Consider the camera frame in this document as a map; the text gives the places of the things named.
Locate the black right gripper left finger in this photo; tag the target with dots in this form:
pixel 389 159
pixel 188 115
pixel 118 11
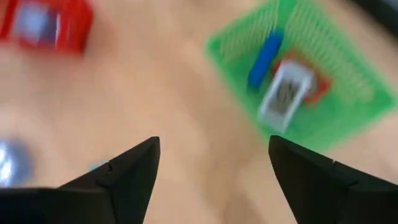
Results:
pixel 93 199

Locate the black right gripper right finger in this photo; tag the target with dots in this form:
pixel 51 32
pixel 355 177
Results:
pixel 329 196

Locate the teal plastic block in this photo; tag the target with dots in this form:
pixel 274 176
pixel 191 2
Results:
pixel 99 165

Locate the lavender charger block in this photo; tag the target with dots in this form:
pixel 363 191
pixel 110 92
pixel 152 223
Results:
pixel 12 161
pixel 34 21

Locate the red office item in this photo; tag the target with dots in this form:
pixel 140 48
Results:
pixel 321 88

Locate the white plastic office item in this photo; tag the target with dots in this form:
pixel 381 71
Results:
pixel 286 93

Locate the blue plastic block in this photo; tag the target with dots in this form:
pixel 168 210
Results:
pixel 264 60

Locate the green plastic basket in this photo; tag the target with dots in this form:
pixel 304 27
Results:
pixel 342 102

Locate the red plastic basket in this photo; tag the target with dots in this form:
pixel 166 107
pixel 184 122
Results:
pixel 79 25

